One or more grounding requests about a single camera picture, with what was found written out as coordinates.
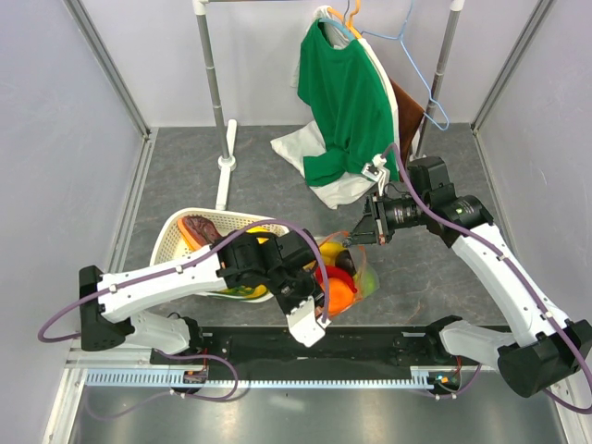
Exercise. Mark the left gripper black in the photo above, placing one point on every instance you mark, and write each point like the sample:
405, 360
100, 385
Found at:
310, 290

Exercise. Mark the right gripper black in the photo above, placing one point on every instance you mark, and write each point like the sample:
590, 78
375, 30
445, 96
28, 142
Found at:
374, 226

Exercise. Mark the dark purple toy plum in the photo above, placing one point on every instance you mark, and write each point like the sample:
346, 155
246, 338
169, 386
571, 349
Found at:
345, 262

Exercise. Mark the red toy chili pepper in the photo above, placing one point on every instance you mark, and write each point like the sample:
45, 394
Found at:
338, 280

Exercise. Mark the yellow toy banana bunch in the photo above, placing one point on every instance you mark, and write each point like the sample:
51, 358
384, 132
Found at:
330, 251

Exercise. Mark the orange toy orange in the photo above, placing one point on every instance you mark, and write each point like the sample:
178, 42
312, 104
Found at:
342, 295

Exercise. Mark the green toy cabbage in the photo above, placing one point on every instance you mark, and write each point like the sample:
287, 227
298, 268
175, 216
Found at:
368, 283

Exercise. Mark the clear zip top bag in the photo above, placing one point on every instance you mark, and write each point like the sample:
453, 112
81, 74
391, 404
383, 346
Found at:
358, 253

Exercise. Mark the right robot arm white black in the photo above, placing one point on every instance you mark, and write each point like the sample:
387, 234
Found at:
543, 346

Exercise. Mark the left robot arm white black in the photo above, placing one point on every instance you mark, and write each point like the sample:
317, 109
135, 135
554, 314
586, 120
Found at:
115, 307

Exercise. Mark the brown toy food piece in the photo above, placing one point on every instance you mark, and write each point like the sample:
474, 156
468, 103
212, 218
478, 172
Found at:
197, 231

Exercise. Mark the white plastic food basket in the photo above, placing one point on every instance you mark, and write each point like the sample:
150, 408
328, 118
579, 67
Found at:
171, 244

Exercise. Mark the yellow green toy mango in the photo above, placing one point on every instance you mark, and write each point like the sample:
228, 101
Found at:
244, 293

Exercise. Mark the white cloth garment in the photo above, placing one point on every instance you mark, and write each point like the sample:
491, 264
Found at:
308, 140

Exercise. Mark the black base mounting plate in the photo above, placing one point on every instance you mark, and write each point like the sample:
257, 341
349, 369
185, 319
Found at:
344, 352

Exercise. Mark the brown cloth garment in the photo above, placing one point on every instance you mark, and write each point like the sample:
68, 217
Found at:
410, 116

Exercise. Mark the clothes rack left pole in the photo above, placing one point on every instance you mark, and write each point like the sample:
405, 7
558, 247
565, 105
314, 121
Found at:
226, 130

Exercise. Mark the clothes rack pole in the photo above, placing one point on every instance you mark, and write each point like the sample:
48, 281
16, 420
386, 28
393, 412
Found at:
435, 115
226, 130

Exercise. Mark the green T-shirt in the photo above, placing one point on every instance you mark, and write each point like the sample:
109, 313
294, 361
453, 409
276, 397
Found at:
349, 103

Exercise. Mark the orange hanger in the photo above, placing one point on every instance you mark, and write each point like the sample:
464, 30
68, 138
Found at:
348, 16

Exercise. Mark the clothes rack right pole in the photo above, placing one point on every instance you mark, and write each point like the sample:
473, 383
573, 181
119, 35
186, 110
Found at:
435, 115

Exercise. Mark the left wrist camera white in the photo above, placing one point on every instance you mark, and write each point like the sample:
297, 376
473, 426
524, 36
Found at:
304, 325

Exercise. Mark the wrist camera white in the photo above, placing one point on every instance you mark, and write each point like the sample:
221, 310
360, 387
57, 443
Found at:
304, 325
377, 171

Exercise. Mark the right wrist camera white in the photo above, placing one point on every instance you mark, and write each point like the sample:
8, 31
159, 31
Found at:
377, 171

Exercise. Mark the blue white cable duct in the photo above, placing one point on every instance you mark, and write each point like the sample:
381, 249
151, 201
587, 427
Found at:
181, 379

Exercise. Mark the blue wire hanger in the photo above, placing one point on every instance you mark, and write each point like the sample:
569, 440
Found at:
416, 69

